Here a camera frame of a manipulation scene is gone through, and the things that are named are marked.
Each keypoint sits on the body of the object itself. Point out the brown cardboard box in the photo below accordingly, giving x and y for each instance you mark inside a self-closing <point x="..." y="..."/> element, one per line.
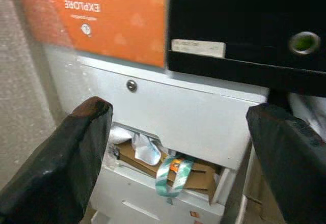
<point x="254" y="203"/>

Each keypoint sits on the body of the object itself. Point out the orange printed box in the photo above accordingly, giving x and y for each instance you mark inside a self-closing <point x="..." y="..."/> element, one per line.
<point x="114" y="17"/>

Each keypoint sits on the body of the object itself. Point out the round metal cabinet lock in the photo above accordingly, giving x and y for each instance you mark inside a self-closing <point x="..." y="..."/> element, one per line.
<point x="131" y="85"/>

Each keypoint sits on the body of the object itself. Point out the black file box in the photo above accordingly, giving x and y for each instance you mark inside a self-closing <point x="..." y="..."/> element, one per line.
<point x="242" y="17"/>

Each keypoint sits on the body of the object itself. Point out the brown cardboard piece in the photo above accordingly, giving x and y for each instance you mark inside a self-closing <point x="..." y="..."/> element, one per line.
<point x="198" y="178"/>

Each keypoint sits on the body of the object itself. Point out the white box label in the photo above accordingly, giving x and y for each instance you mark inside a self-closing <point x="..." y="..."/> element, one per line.
<point x="198" y="48"/>

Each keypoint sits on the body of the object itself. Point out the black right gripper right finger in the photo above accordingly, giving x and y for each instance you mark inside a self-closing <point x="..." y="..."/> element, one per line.
<point x="293" y="170"/>

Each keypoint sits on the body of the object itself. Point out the white crumpled paper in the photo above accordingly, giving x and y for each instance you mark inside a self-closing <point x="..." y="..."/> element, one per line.
<point x="122" y="135"/>

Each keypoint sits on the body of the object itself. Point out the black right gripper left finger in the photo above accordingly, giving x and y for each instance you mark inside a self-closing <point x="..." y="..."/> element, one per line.
<point x="58" y="170"/>

